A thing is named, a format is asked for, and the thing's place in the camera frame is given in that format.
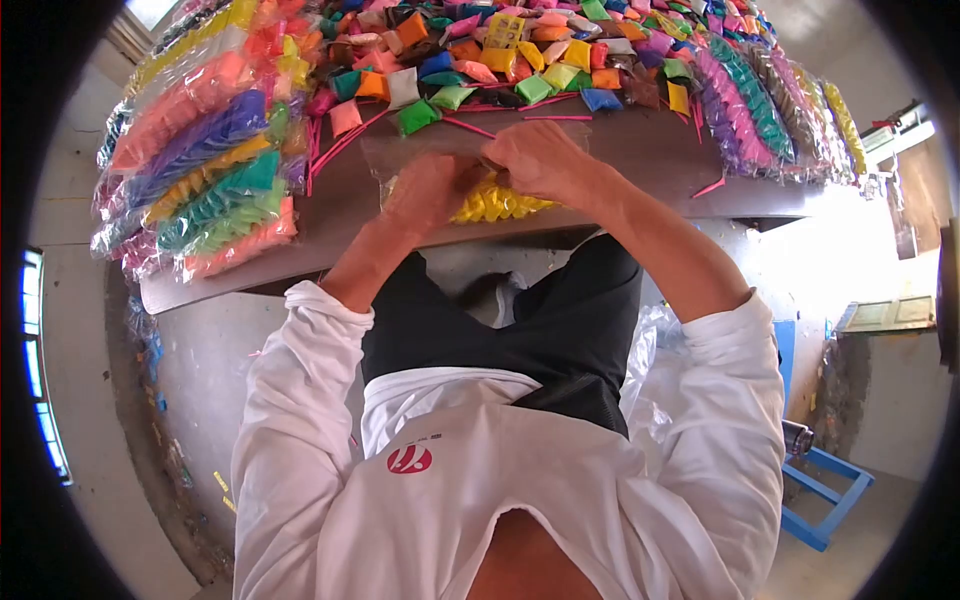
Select clear plastic bag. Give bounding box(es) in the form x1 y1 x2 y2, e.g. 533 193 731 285
361 121 595 226

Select pile of loose colourful packets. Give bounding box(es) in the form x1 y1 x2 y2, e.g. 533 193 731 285
306 0 702 139

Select crumpled clear plastic sheet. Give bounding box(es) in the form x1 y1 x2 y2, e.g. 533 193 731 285
619 303 695 445

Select metal cylinder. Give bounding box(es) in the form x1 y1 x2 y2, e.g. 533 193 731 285
781 420 816 459

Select person's body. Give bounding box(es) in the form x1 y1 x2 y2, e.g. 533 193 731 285
231 280 787 600

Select person's left fingers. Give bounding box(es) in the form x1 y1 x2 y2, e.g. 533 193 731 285
447 157 492 207

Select blue-lit window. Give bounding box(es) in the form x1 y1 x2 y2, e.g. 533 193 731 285
21 247 74 487

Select person's left hand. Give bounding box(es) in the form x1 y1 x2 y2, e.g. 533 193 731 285
381 153 492 243

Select stack of filled packet bags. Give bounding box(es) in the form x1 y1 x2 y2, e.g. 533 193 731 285
90 0 312 285

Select blue wooden frame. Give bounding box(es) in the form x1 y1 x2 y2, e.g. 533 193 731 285
772 321 876 554

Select person's right hand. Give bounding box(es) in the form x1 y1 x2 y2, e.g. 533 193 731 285
480 120 603 213

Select row of filled packet bags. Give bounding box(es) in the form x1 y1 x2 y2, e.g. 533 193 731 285
688 22 871 186

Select brown wooden door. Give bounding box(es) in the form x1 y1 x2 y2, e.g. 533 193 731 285
891 133 948 261

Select row of yellow packets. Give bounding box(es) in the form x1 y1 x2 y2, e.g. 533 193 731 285
448 171 560 225

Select person's legs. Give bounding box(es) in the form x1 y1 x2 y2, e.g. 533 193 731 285
360 234 645 440

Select scattered pink tie strips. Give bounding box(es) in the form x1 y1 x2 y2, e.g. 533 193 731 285
303 91 727 200

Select yellow grid card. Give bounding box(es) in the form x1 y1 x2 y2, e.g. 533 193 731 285
484 12 526 49

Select green wooden panel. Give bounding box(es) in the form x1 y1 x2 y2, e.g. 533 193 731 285
834 294 937 336

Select person's right fingers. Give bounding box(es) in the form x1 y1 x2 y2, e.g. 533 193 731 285
480 142 528 189

